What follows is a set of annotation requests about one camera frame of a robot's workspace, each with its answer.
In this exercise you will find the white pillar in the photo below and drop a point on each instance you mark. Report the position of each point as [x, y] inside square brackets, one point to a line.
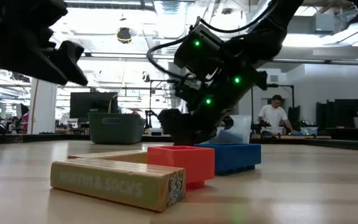
[47, 102]

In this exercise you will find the background black robot arm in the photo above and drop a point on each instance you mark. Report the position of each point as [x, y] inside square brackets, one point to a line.
[149, 116]
[294, 118]

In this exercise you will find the teal plastic bin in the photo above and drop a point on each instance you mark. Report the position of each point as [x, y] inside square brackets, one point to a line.
[117, 127]

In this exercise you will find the wooden block Muffin Socks print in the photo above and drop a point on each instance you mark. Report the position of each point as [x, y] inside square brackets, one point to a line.
[110, 183]

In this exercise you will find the ceiling tube light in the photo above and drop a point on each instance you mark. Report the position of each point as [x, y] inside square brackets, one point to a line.
[120, 55]

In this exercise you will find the black cabinet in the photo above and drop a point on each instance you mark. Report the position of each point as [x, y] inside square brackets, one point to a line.
[340, 113]

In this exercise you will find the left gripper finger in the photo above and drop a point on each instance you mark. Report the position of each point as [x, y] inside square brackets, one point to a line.
[71, 59]
[33, 62]

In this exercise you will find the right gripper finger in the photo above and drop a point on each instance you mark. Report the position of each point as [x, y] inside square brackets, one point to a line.
[210, 140]
[186, 133]

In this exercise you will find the blue plastic building brick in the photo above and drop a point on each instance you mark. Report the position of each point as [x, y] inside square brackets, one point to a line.
[235, 157]

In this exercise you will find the black aluminium table frame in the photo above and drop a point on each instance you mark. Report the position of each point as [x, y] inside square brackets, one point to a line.
[337, 145]

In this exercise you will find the white background bin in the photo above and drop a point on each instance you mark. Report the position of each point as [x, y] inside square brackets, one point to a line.
[309, 130]

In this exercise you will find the orange square building brick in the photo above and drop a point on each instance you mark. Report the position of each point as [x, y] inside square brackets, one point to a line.
[182, 161]

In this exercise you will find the silver ceiling duct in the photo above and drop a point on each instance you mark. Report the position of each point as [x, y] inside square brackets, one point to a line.
[170, 6]

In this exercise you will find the white box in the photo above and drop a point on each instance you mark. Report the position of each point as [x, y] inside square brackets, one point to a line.
[156, 131]

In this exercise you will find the plain wooden block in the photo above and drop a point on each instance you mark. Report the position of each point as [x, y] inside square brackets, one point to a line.
[110, 155]

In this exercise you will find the black ceiling dome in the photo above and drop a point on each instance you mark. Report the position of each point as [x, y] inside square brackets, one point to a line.
[124, 35]

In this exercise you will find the black computer monitor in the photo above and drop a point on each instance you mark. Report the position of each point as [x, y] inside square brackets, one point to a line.
[93, 104]

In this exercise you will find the clear plastic bin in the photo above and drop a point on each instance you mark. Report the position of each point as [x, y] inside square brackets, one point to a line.
[244, 123]

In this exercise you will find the person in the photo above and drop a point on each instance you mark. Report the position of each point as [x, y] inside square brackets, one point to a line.
[272, 115]
[166, 119]

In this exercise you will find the black gantry frame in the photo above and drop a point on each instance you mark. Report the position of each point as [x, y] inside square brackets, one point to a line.
[154, 81]
[283, 85]

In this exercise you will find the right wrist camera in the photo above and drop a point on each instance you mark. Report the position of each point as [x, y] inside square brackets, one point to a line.
[197, 53]

